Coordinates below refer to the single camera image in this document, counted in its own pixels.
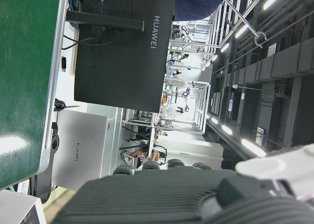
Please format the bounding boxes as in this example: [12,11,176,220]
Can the right robot hand black palm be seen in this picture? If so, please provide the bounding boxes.
[52,142,314,224]

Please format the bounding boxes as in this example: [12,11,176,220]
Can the seated background person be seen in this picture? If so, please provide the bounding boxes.
[121,149,160,168]

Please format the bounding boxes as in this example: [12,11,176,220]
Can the white cabinet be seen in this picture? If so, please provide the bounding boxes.
[157,130,224,170]

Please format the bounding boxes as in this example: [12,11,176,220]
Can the silver Huawei laptop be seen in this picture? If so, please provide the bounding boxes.
[52,109,108,192]

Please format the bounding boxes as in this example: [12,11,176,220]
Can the black Huawei monitor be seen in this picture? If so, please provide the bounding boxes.
[66,0,177,113]

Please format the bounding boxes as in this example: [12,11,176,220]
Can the white flat box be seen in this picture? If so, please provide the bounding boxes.
[0,189,46,224]

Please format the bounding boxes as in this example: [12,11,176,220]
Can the green conveyor belt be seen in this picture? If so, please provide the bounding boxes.
[0,0,71,193]

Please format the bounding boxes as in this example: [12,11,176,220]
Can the person in navy shirt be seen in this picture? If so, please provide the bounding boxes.
[173,0,264,22]

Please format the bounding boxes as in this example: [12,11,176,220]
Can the metal pipe with hook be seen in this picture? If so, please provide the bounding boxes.
[214,0,269,49]

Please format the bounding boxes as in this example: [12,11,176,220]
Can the black mount bracket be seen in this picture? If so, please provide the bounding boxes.
[29,122,60,204]

